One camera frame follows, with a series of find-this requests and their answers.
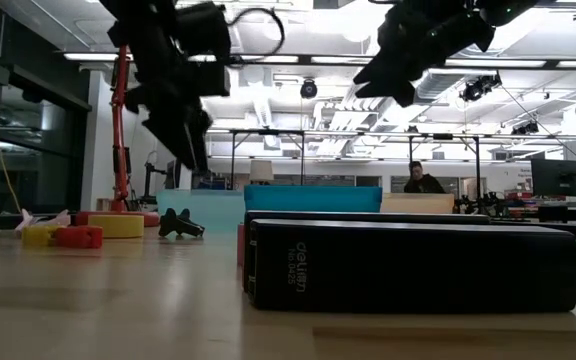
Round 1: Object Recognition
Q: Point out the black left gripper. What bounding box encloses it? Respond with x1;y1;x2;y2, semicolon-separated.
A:
125;49;232;171

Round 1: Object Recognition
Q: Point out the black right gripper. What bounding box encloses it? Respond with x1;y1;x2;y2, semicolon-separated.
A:
352;0;497;108

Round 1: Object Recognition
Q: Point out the black stapler remover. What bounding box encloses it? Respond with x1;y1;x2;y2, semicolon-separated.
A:
157;207;207;240

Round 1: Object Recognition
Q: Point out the yellow tape roll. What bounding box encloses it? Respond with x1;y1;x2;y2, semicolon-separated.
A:
86;213;146;240

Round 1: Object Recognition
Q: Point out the pink tape roll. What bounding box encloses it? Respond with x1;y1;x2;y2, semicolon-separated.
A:
236;223;247;269

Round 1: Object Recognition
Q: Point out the red mini stapler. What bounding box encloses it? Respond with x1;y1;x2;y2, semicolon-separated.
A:
50;225;105;251

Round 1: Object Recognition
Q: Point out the white pink stapler remover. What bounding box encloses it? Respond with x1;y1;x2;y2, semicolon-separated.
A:
14;208;73;234

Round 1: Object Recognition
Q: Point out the yellow mini stapler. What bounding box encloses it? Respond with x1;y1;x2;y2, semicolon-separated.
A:
20;224;67;248

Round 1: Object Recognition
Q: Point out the large black stapler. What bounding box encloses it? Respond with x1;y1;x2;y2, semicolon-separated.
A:
241;210;576;315

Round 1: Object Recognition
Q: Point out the black monitor on arm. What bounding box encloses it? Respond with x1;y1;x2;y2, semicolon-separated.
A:
164;158;184;191

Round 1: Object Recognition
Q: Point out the red desk lamp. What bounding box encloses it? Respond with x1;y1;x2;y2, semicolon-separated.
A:
74;43;162;229

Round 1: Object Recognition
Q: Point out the green translucent plastic bin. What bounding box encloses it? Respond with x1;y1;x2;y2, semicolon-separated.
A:
156;188;247;234

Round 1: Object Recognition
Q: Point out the black ceiling spotlight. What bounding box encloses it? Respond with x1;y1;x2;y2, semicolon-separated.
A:
299;78;319;100

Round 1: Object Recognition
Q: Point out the black ceiling light track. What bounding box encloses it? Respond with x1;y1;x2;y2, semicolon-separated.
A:
62;51;576;70

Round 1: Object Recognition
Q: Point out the black spotlight cluster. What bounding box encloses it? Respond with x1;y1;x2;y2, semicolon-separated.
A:
459;73;503;103

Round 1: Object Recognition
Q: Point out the person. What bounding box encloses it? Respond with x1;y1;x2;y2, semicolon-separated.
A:
402;160;448;195

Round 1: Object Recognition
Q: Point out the orange plastic bin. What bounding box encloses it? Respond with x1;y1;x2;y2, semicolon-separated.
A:
380;192;457;216

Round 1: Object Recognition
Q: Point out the blue plastic bin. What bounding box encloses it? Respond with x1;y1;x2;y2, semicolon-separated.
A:
243;185;384;215

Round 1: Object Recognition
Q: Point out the black spotlight pair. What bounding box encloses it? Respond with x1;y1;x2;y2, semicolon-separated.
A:
511;119;541;136

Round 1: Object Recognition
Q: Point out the black computer monitor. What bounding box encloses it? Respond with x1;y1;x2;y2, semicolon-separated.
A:
529;158;576;198

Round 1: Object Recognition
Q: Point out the black desk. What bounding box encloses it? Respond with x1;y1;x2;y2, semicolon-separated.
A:
536;203;576;225

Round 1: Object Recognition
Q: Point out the silver ventilation duct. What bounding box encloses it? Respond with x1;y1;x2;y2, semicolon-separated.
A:
414;67;469;104

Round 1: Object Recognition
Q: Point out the black metal rig frame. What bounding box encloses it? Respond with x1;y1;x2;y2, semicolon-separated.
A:
227;127;307;192
407;131;482;194

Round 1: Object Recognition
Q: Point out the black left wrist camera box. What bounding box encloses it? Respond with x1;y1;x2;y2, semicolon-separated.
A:
174;1;233;58

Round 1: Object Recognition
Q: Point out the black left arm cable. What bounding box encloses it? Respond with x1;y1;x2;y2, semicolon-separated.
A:
227;6;287;59

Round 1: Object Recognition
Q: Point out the black aluminium table frame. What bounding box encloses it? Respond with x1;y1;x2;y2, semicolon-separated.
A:
0;212;576;240

